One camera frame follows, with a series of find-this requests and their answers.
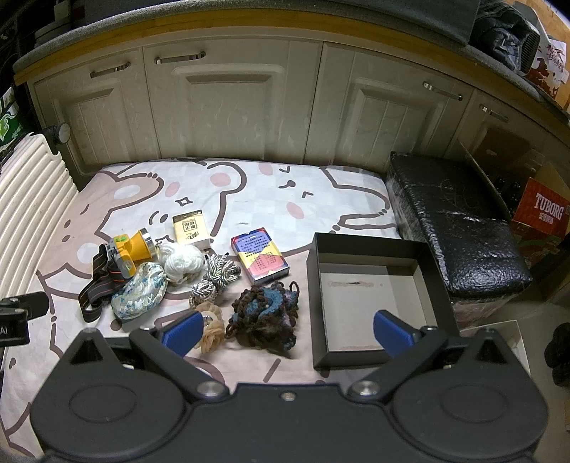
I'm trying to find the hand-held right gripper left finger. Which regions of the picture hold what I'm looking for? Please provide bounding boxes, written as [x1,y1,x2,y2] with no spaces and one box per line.
[66,308,231,405]

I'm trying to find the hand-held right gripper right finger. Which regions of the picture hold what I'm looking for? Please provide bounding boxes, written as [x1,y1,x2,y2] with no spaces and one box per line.
[346,309,514,402]

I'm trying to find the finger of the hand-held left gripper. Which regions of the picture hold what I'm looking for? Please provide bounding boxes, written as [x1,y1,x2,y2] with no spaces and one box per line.
[0,291,51,319]

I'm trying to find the beige scrunchie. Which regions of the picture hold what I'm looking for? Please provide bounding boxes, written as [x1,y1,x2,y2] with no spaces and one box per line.
[196,300,227,355]

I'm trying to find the black cardboard box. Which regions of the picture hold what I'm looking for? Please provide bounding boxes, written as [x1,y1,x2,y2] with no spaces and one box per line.
[306,231,459,371]

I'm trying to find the blue floral fabric pouch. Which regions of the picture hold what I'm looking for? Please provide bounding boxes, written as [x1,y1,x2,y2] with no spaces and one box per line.
[111,262,169,320]

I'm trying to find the grey white braided rope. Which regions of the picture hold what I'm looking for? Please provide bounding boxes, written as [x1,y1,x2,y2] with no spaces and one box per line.
[191,253,242,308]

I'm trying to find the white plastic bag ball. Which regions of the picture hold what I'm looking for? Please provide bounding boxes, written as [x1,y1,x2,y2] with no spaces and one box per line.
[157,243,206,285]

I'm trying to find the brown blue crocheted yarn piece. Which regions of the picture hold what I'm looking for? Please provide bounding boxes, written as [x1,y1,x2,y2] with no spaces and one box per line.
[225,280,300,359]

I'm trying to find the yellow headlamp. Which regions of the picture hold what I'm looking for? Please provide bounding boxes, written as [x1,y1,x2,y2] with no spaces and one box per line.
[79,228,157,322]

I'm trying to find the cream gold small box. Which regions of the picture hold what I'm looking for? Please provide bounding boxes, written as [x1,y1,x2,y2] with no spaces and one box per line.
[172,211,213,251]

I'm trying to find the colourful card box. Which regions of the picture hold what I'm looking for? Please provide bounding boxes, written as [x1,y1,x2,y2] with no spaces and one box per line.
[230,227,290,286]

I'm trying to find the white radiator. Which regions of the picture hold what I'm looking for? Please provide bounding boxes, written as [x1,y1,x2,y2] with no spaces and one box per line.
[0,132,78,357]

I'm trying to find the white storage bin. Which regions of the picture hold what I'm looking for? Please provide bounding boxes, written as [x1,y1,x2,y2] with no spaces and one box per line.
[458,319,530,375]

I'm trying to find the black bubble-wrapped bundle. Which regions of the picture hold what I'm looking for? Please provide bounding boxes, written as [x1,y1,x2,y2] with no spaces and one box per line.
[385,151,534,321]

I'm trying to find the bear print bedsheet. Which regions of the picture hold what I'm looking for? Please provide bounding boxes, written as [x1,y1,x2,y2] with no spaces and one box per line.
[0,158,401,463]

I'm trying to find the black fuzzy slippers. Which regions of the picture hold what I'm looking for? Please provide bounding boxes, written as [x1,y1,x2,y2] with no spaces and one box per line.
[544,332,570,388]

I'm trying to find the green carton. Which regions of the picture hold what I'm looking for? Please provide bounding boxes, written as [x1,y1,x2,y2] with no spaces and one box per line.
[0,87,27,147]

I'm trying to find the red beer carton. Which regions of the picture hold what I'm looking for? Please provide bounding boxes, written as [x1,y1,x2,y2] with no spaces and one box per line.
[510,177,570,268]

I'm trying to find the red Tuborg cardboard box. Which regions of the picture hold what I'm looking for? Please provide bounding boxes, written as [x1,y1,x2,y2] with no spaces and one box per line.
[458,127,570,223]

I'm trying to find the cream cabinet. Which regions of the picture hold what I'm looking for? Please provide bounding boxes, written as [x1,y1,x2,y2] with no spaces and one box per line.
[15,36,570,179]

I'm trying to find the grey countertop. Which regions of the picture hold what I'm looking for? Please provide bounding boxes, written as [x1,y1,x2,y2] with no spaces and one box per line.
[12,0,570,112]

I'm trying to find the white red paper bag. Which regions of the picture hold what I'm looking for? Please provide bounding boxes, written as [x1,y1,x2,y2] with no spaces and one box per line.
[525,38,570,110]

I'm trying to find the dark jacket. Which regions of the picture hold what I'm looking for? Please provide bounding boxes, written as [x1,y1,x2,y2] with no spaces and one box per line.
[470,0,535,72]

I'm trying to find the grey fan heater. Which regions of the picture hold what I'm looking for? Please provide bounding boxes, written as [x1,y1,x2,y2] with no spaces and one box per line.
[517,13,542,74]

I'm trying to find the metal cabinet handle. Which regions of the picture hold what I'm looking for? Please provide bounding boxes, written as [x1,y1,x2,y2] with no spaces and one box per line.
[154,50,206,65]
[422,81,465,99]
[89,62,131,80]
[478,104,509,123]

